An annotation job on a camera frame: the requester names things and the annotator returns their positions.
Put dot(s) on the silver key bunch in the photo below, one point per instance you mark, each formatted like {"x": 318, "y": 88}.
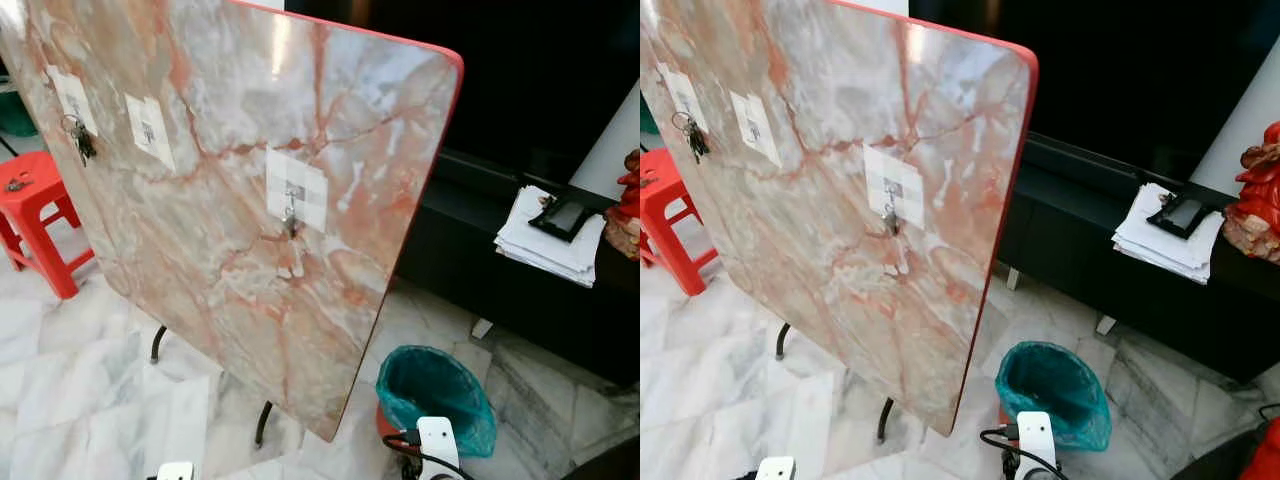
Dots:
{"x": 891, "y": 222}
{"x": 291, "y": 225}

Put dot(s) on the red carved figurine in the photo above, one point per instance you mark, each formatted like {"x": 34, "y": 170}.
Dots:
{"x": 1258, "y": 195}
{"x": 628, "y": 205}

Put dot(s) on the red plastic stool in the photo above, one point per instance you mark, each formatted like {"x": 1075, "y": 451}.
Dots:
{"x": 35, "y": 195}
{"x": 675, "y": 200}

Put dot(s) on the small key bunch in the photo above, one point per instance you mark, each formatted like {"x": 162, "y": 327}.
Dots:
{"x": 17, "y": 184}
{"x": 649, "y": 180}

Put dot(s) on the black flat tablet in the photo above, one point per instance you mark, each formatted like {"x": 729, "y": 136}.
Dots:
{"x": 1180, "y": 214}
{"x": 562, "y": 218}

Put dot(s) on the white paper stack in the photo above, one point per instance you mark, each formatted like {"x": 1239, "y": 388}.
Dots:
{"x": 1160, "y": 250}
{"x": 545, "y": 255}

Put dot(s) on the dark headed key bunch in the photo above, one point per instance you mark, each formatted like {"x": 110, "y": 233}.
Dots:
{"x": 83, "y": 145}
{"x": 695, "y": 142}

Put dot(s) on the black TV console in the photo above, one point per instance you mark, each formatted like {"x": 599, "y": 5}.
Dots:
{"x": 1180, "y": 320}
{"x": 540, "y": 320}

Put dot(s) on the white console leg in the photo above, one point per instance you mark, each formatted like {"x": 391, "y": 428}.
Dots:
{"x": 482, "y": 328}
{"x": 1106, "y": 325}
{"x": 1012, "y": 279}

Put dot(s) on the black television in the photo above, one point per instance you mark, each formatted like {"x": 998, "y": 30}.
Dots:
{"x": 520, "y": 70}
{"x": 1130, "y": 70}

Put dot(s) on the marble pattern red edged table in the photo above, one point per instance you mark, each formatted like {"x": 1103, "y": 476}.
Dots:
{"x": 850, "y": 320}
{"x": 230, "y": 310}

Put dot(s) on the teal bagged trash bin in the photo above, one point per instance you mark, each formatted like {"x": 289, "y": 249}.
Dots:
{"x": 435, "y": 395}
{"x": 1055, "y": 390}

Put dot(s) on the clear adhesive wall hook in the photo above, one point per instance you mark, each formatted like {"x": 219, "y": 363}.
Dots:
{"x": 908, "y": 184}
{"x": 756, "y": 127}
{"x": 682, "y": 88}
{"x": 312, "y": 188}
{"x": 150, "y": 130}
{"x": 70, "y": 90}

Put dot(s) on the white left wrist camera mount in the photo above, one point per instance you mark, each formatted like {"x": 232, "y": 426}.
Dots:
{"x": 175, "y": 471}
{"x": 776, "y": 468}

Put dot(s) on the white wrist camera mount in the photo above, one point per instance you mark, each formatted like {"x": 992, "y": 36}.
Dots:
{"x": 1035, "y": 442}
{"x": 438, "y": 448}
{"x": 175, "y": 471}
{"x": 776, "y": 468}

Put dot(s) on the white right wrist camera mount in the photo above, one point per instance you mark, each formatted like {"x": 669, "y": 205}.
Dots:
{"x": 438, "y": 448}
{"x": 1035, "y": 442}

